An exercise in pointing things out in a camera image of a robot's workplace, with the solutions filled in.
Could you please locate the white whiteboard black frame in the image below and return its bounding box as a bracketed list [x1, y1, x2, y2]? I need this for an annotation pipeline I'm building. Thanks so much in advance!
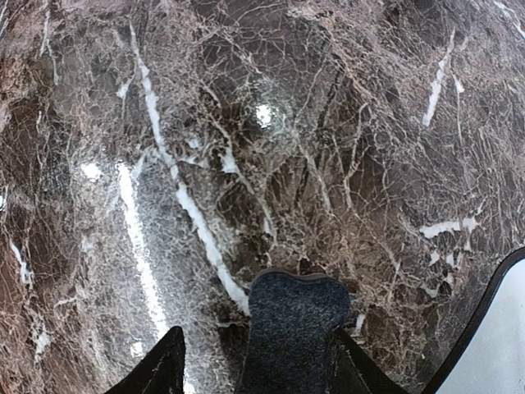
[423, 248, 524, 394]

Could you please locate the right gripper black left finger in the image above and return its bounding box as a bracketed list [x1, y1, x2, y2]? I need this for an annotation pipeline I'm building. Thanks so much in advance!
[106, 326, 185, 394]

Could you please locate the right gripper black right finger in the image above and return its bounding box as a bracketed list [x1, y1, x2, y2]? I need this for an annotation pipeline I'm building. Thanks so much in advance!
[336, 328, 406, 394]

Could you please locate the red whiteboard eraser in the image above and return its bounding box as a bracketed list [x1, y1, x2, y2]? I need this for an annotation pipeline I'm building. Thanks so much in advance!
[235, 268, 351, 393]

